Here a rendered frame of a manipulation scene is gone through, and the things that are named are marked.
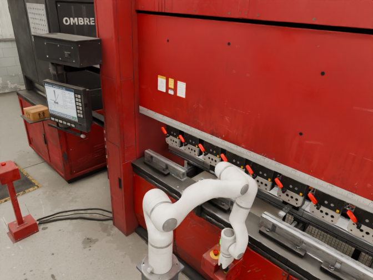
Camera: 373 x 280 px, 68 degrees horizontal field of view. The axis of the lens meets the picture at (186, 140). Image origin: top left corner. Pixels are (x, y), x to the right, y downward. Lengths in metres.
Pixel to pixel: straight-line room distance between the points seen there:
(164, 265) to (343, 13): 1.40
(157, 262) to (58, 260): 1.74
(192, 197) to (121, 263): 1.73
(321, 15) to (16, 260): 3.07
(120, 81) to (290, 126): 1.35
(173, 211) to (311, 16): 1.09
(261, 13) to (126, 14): 1.07
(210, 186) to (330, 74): 0.78
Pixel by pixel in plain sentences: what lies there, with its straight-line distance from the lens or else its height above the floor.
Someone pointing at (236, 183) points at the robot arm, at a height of 1.48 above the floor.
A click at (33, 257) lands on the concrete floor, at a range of 3.19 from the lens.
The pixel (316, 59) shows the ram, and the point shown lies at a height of 2.01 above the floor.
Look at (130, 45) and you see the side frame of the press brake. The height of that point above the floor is 1.91.
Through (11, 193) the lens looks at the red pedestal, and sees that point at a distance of 3.16.
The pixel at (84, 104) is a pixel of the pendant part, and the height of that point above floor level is 1.48.
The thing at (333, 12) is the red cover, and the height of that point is 2.22.
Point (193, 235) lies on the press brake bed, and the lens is 2.37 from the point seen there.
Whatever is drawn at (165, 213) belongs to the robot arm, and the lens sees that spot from 1.21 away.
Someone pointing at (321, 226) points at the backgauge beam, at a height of 0.91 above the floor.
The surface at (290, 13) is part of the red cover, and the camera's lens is 1.55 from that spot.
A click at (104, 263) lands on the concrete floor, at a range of 2.94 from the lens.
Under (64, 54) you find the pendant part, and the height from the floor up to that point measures 1.83.
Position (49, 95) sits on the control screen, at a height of 1.48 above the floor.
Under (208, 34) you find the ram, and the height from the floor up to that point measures 2.06.
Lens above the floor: 2.21
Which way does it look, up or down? 26 degrees down
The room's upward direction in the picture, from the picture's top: 3 degrees clockwise
